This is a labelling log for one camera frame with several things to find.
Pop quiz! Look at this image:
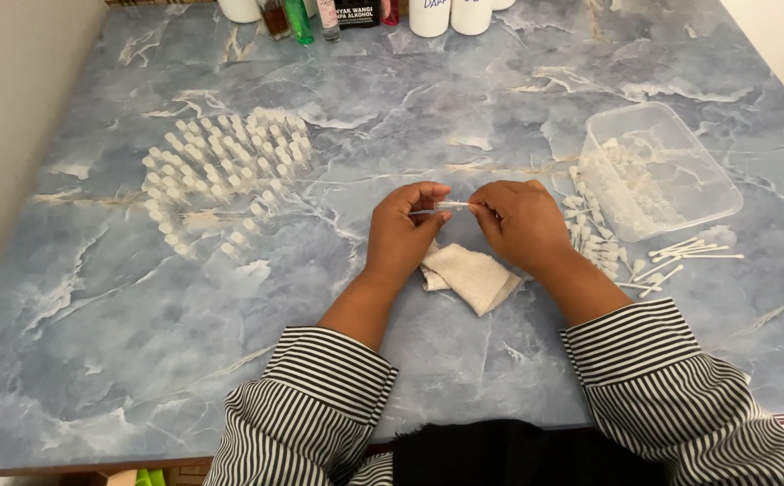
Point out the clear bottle with pink label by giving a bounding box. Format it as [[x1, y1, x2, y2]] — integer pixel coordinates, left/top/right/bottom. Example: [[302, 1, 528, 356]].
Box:
[[315, 0, 343, 43]]

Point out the pile of white thin sticks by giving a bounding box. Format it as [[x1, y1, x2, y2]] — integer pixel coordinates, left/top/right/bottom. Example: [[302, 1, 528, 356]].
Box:
[[618, 235, 746, 300]]

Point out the pile of lying capped vials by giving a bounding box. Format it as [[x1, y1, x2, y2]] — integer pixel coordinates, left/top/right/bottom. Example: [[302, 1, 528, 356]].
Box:
[[562, 164, 630, 282]]

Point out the white bottle with blue writing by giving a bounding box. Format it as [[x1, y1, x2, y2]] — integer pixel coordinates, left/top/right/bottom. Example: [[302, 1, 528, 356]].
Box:
[[408, 0, 452, 39], [450, 0, 494, 36]]

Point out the green liquid bottle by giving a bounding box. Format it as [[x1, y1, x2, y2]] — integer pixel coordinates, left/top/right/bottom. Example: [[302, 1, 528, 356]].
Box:
[[284, 0, 315, 46]]

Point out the person's black garment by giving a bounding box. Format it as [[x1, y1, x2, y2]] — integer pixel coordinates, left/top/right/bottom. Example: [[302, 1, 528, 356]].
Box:
[[390, 419, 671, 486]]

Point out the person's left hand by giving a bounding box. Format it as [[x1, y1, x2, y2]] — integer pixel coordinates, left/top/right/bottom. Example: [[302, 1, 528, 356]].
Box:
[[363, 181, 454, 288]]

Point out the black labelled bottle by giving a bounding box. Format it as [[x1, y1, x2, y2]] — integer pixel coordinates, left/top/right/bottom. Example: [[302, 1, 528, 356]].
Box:
[[335, 0, 383, 30]]

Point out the heap of vials inside container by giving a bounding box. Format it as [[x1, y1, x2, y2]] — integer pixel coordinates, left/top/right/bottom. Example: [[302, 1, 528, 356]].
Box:
[[593, 137, 688, 235]]

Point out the clear plastic container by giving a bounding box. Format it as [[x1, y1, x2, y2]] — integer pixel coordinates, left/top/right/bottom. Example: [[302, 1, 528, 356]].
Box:
[[578, 100, 745, 243]]

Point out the person's right hand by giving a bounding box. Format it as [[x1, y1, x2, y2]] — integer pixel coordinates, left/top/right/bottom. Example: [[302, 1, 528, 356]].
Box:
[[467, 179, 577, 279]]

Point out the group of standing capped vials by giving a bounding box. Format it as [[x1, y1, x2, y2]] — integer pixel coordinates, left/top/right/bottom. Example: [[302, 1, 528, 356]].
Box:
[[141, 110, 316, 261]]

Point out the white folded cloth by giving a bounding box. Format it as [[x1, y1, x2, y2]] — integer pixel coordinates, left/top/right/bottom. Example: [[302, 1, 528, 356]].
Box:
[[420, 241, 523, 317]]

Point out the brown liquid bottle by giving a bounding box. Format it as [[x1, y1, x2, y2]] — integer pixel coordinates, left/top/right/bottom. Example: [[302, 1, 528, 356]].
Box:
[[257, 0, 292, 41]]

